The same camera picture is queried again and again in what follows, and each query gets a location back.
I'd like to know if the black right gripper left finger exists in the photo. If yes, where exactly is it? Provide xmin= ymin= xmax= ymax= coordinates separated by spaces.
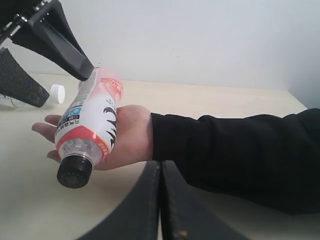
xmin=80 ymin=161 xmax=161 ymax=240

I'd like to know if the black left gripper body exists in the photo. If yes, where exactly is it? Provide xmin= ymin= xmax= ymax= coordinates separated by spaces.
xmin=0 ymin=0 xmax=60 ymax=45

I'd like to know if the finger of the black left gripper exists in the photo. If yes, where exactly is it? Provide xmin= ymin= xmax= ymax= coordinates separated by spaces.
xmin=0 ymin=47 xmax=40 ymax=102
xmin=11 ymin=0 xmax=94 ymax=81

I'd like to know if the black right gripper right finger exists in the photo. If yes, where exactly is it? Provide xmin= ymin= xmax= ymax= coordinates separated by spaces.
xmin=159 ymin=161 xmax=247 ymax=240

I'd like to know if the green label clear bottle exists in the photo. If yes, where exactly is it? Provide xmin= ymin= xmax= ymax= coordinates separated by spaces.
xmin=0 ymin=84 xmax=66 ymax=109

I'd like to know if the pink peach label bottle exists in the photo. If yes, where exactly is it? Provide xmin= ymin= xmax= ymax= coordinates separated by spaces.
xmin=54 ymin=66 xmax=123 ymax=189

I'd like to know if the person's open bare hand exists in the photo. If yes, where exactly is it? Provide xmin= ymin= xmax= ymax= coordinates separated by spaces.
xmin=31 ymin=104 xmax=154 ymax=172

